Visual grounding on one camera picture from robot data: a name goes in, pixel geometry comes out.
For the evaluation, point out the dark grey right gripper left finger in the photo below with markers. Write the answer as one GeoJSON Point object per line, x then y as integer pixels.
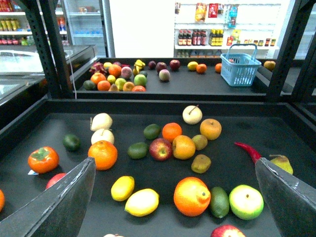
{"type": "Point", "coordinates": [58, 211]}

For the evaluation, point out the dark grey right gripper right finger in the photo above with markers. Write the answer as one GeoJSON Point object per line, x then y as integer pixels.
{"type": "Point", "coordinates": [291, 201]}

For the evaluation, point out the small yellow lemon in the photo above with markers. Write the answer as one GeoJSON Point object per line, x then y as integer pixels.
{"type": "Point", "coordinates": [122, 188]}

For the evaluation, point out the large yellow lemon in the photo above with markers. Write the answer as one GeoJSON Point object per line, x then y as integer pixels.
{"type": "Point", "coordinates": [142, 203]}

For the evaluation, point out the black fruit shelf tray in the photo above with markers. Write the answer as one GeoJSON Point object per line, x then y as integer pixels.
{"type": "Point", "coordinates": [55, 135]}

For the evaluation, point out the rear yellow lemon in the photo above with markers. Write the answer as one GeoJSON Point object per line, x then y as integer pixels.
{"type": "Point", "coordinates": [192, 66]}

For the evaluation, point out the white retail shelf with bottles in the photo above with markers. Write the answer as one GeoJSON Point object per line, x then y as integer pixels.
{"type": "Point", "coordinates": [210, 27]}

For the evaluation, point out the red apple left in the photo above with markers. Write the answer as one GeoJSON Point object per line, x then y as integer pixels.
{"type": "Point", "coordinates": [55, 179]}

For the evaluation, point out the yellow green pear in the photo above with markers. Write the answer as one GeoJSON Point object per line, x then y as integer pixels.
{"type": "Point", "coordinates": [282, 162]}

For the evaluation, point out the bright green apple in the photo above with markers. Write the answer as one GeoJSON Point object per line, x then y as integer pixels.
{"type": "Point", "coordinates": [246, 202]}

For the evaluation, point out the orange persimmon green leaf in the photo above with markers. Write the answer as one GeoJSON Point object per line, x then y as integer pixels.
{"type": "Point", "coordinates": [43, 160]}

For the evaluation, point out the red chili pepper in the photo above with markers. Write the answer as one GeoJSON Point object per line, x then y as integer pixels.
{"type": "Point", "coordinates": [253, 153]}

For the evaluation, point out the orange at left edge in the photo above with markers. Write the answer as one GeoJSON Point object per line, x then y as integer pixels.
{"type": "Point", "coordinates": [2, 200]}

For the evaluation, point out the dark green avocado left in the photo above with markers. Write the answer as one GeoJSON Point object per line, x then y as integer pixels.
{"type": "Point", "coordinates": [71, 142]}

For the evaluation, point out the dark green avocado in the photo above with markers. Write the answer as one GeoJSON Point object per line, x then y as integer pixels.
{"type": "Point", "coordinates": [71, 142]}
{"type": "Point", "coordinates": [219, 204]}

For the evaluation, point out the dark green avocado front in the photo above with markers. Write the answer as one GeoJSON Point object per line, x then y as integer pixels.
{"type": "Point", "coordinates": [219, 204]}

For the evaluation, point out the red apple bottom edge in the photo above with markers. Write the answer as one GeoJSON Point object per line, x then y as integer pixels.
{"type": "Point", "coordinates": [227, 231]}

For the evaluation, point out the large orange mandarin left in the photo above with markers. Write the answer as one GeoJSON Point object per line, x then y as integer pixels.
{"type": "Point", "coordinates": [104, 153]}

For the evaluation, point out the white pear middle left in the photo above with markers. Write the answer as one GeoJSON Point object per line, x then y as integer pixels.
{"type": "Point", "coordinates": [102, 135]}

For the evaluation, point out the white pear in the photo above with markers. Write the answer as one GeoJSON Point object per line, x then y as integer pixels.
{"type": "Point", "coordinates": [100, 121]}
{"type": "Point", "coordinates": [102, 135]}
{"type": "Point", "coordinates": [192, 114]}

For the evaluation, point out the white pear upper left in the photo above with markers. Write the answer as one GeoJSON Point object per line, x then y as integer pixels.
{"type": "Point", "coordinates": [100, 121]}

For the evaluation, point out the green lime front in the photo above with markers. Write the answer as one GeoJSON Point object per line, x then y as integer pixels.
{"type": "Point", "coordinates": [138, 150]}

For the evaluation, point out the green lime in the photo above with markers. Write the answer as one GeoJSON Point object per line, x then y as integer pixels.
{"type": "Point", "coordinates": [152, 131]}
{"type": "Point", "coordinates": [138, 150]}

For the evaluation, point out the brown kiwi front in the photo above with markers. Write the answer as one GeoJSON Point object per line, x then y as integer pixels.
{"type": "Point", "coordinates": [201, 164]}

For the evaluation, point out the brown kiwi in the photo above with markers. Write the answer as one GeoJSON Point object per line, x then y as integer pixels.
{"type": "Point", "coordinates": [201, 164]}
{"type": "Point", "coordinates": [200, 141]}

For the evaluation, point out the large orange with navel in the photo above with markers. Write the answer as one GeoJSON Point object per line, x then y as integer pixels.
{"type": "Point", "coordinates": [191, 196]}

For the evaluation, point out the brown kiwi rear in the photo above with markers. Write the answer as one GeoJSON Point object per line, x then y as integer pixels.
{"type": "Point", "coordinates": [200, 141]}

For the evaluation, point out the golden yellow apple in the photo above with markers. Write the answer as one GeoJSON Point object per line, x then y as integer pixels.
{"type": "Point", "coordinates": [210, 128]}

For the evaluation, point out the red yellow apple centre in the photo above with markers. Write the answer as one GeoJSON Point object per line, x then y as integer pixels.
{"type": "Point", "coordinates": [161, 149]}

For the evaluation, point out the yellow orange persimmon fruit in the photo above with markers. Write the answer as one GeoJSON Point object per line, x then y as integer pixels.
{"type": "Point", "coordinates": [183, 147]}

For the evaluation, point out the green lime rear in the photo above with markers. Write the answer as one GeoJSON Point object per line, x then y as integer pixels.
{"type": "Point", "coordinates": [152, 131]}

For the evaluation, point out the white pear rear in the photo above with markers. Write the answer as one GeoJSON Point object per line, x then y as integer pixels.
{"type": "Point", "coordinates": [192, 114]}

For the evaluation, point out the small orange tangerine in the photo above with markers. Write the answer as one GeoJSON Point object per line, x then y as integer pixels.
{"type": "Point", "coordinates": [171, 130]}

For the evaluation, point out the small blue background basket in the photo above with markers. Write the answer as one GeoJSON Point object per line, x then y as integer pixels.
{"type": "Point", "coordinates": [239, 69]}

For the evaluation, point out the rear green apple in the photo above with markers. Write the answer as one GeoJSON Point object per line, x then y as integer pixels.
{"type": "Point", "coordinates": [140, 79]}

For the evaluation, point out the rear orange tangerine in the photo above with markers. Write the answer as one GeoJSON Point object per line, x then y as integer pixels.
{"type": "Point", "coordinates": [201, 68]}

